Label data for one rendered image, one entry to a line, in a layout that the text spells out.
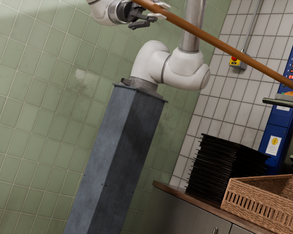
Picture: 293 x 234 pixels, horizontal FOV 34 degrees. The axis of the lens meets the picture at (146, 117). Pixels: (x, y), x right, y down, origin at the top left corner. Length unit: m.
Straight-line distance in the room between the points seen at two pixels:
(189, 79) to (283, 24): 0.98
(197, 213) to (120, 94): 0.71
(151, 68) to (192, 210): 0.73
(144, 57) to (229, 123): 0.91
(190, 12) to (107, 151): 0.79
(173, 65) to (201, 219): 0.76
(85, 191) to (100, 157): 0.19
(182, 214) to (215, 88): 1.14
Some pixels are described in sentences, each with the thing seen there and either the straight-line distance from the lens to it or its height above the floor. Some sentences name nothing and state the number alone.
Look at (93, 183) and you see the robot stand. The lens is 2.39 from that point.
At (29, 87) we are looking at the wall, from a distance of 2.68.
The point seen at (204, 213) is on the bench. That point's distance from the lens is 2.31.
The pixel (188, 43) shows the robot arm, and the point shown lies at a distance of 2.29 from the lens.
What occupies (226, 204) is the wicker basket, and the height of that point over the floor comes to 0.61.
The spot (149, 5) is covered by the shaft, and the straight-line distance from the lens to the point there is 1.56.
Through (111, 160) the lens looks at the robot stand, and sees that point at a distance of 2.32.
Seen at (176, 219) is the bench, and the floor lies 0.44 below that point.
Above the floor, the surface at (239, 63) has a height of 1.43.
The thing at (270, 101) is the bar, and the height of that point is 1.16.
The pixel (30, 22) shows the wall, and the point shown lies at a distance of 2.67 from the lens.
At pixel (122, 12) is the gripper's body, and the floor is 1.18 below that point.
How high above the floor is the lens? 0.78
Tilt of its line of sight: 3 degrees up
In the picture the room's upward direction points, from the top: 19 degrees clockwise
